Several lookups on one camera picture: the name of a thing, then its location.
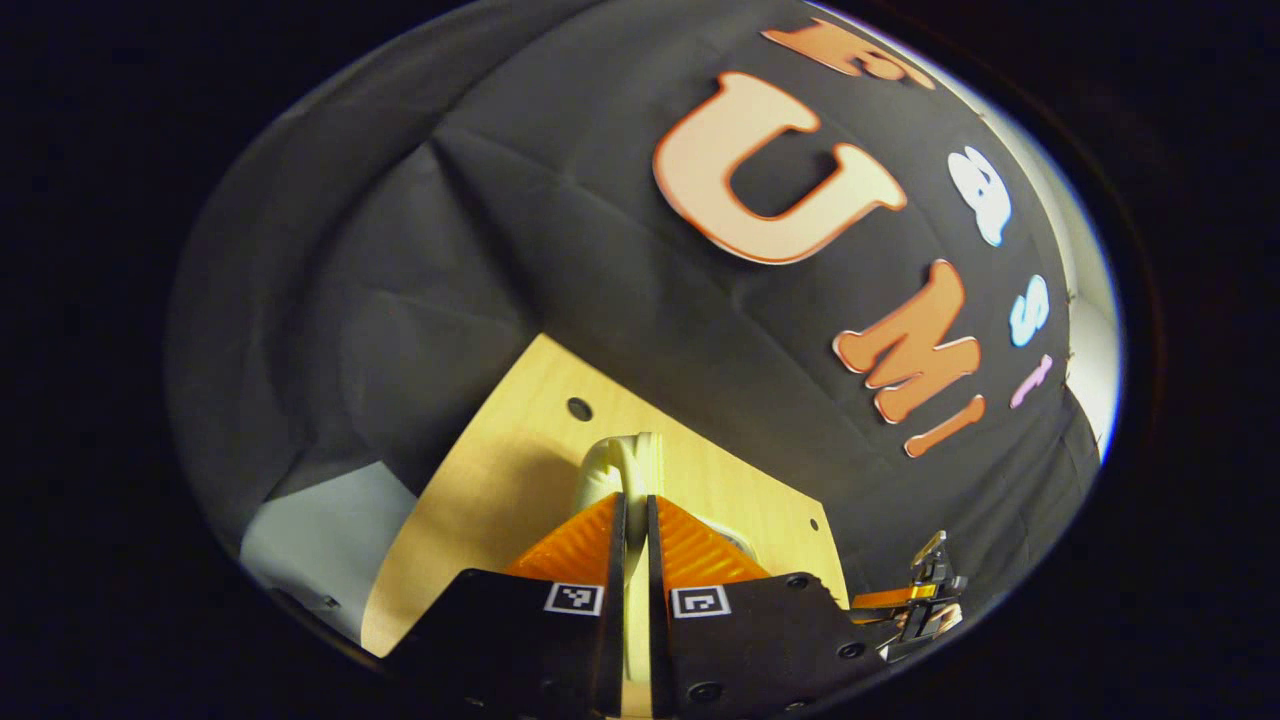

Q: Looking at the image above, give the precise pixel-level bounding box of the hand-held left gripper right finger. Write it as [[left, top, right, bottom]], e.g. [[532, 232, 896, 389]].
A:
[[646, 494, 888, 720]]

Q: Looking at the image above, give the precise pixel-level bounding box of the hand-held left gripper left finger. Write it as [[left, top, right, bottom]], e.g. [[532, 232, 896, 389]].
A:
[[388, 491, 630, 720]]

